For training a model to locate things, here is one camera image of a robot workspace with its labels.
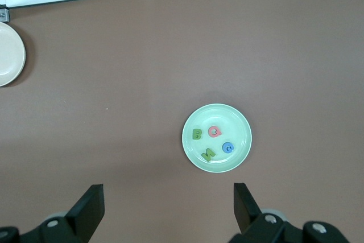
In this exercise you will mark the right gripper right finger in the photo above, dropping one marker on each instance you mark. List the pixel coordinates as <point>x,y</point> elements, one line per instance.
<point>247,214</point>

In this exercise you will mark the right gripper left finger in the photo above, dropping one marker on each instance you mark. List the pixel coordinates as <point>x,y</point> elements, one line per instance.
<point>85,214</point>

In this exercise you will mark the blue capital letter block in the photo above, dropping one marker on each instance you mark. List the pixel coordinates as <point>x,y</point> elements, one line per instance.
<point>226,147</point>

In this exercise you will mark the green letter N block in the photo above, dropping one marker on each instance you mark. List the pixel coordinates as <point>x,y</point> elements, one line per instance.
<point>208,154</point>

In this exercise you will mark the red capital letter block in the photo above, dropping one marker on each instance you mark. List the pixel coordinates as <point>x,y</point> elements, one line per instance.
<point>211,132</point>

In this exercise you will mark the green letter B block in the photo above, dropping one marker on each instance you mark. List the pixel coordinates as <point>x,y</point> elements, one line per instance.
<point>196,134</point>

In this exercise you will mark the light green plate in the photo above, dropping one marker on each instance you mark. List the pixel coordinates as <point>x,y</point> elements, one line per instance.
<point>227,123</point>

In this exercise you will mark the beige plate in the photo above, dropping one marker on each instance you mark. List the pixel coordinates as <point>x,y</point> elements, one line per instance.
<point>8,55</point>

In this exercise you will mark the grey metal mounting bracket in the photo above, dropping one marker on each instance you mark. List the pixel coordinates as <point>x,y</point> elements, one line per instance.
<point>3,14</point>

